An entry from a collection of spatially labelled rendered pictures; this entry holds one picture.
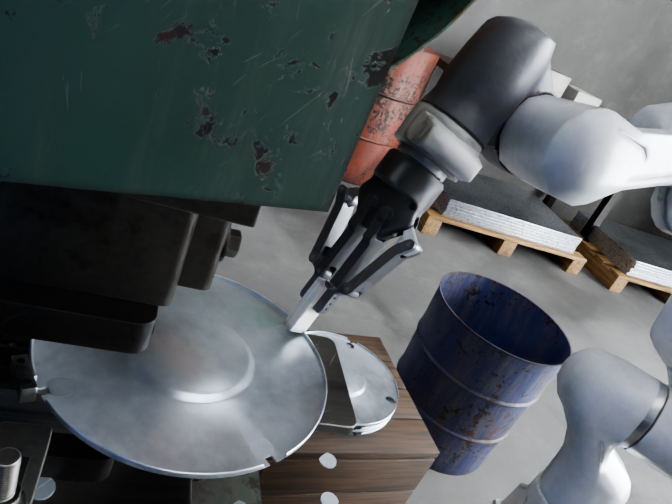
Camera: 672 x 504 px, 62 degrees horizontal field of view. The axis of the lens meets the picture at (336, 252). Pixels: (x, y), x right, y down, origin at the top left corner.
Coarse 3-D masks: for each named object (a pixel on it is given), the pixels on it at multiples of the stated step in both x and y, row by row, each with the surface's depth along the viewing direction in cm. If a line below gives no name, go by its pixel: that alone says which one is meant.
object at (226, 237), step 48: (0, 192) 37; (48, 192) 37; (96, 192) 38; (0, 240) 39; (48, 240) 39; (96, 240) 40; (144, 240) 41; (192, 240) 44; (240, 240) 46; (96, 288) 42; (144, 288) 43; (192, 288) 47
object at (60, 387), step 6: (54, 378) 48; (60, 378) 48; (66, 378) 48; (48, 384) 47; (54, 384) 47; (60, 384) 47; (66, 384) 48; (72, 384) 48; (54, 390) 47; (60, 390) 47; (66, 390) 47; (72, 390) 47; (60, 396) 46
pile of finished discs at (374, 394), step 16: (336, 336) 140; (352, 352) 137; (368, 352) 139; (352, 368) 131; (368, 368) 134; (384, 368) 136; (352, 384) 126; (368, 384) 129; (384, 384) 131; (352, 400) 122; (368, 400) 124; (384, 400) 126; (368, 416) 120; (384, 416) 122; (352, 432) 118; (368, 432) 119
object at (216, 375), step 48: (240, 288) 69; (192, 336) 58; (240, 336) 62; (96, 384) 49; (144, 384) 51; (192, 384) 52; (240, 384) 55; (288, 384) 58; (96, 432) 45; (144, 432) 47; (192, 432) 48; (240, 432) 50; (288, 432) 53
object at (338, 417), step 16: (320, 336) 68; (320, 352) 65; (336, 352) 66; (336, 368) 64; (336, 384) 61; (336, 400) 59; (336, 416) 57; (352, 416) 58; (336, 432) 57; (192, 480) 59
